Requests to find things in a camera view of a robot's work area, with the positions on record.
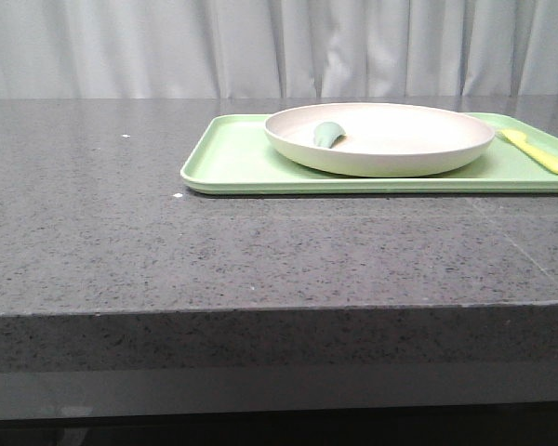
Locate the beige round plate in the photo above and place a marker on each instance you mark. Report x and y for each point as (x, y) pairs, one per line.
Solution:
(382, 139)

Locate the yellow plastic fork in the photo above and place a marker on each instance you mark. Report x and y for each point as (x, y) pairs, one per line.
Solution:
(519, 140)

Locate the light green tray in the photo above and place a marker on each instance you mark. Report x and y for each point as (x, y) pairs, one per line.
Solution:
(234, 157)

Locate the grey curtain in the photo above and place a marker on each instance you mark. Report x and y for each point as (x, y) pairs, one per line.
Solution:
(277, 49)

